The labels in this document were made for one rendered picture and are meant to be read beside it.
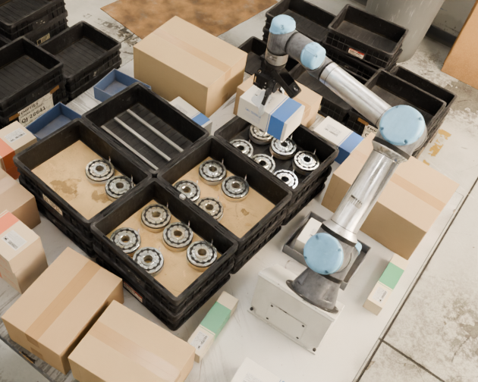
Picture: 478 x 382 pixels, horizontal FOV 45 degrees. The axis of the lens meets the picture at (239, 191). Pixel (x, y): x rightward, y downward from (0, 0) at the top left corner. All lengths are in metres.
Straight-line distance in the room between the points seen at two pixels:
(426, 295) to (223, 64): 1.56
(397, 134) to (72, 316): 1.09
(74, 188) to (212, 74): 0.77
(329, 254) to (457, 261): 1.75
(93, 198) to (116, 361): 0.63
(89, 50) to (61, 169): 1.32
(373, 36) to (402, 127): 2.01
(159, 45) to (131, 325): 1.29
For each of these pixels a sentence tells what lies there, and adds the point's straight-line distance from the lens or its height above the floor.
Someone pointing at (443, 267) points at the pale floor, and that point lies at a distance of 3.28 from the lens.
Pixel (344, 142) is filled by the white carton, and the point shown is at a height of 0.79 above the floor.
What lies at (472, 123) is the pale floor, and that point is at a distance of 4.14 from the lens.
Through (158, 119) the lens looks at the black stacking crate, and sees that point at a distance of 2.38.
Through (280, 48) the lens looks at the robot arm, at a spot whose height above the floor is 1.40.
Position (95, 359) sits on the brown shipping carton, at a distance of 1.79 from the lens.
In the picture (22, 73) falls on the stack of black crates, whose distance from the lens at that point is 3.15.
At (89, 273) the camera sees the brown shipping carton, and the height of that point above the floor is 0.86.
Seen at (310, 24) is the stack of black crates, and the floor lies 0.38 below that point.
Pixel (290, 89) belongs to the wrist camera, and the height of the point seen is 1.25.
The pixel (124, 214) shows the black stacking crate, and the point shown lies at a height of 0.87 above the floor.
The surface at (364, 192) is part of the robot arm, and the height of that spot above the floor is 1.28.
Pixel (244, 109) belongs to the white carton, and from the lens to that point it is 2.07.
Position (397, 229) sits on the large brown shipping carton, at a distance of 2.23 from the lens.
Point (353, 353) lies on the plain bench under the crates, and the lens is 2.07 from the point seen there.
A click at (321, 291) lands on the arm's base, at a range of 1.82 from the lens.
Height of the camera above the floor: 2.52
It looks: 51 degrees down
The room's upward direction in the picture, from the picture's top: 11 degrees clockwise
